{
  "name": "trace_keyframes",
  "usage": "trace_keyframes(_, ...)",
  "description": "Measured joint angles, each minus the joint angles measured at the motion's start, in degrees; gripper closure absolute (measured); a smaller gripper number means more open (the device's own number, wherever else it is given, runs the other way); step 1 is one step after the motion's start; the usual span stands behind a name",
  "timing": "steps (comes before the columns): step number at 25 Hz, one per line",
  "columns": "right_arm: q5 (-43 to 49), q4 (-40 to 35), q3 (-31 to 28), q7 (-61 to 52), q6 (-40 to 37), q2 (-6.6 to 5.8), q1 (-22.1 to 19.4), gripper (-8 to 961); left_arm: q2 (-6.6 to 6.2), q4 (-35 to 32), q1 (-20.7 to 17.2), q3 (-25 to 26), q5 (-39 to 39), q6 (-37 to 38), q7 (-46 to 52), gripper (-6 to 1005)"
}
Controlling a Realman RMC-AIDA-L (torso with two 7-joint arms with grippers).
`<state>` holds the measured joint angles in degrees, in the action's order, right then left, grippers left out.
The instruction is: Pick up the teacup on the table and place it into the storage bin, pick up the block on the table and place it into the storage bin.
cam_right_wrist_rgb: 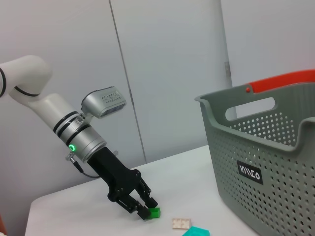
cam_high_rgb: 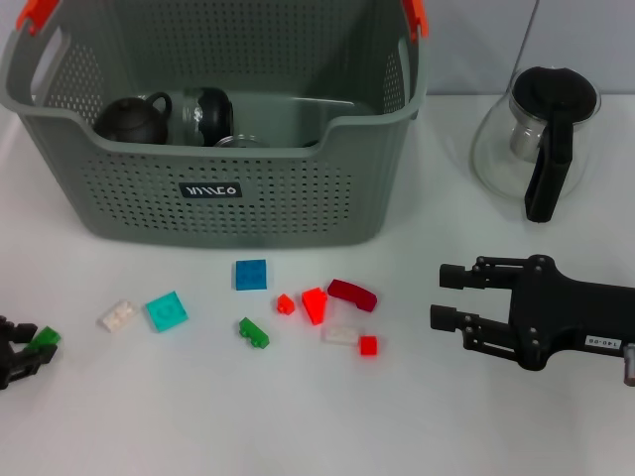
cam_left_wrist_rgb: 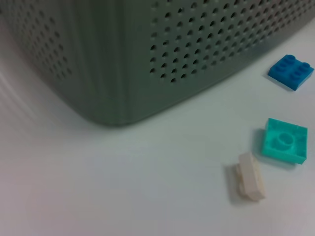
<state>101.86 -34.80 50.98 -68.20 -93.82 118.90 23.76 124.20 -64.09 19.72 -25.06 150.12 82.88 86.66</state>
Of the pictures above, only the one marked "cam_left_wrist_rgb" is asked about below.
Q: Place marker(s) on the white small toy brick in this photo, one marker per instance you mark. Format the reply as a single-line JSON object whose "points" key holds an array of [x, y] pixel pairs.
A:
{"points": [[251, 177]]}

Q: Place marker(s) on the teal square plate brick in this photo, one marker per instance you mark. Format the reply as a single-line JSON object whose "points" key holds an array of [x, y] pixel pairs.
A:
{"points": [[285, 142]]}

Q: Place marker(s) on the blue square toy brick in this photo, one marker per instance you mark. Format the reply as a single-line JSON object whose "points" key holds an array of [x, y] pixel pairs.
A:
{"points": [[290, 71]]}

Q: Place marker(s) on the grey perforated storage bin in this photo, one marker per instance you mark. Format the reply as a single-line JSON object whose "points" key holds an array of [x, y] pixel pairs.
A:
{"points": [[123, 61]]}

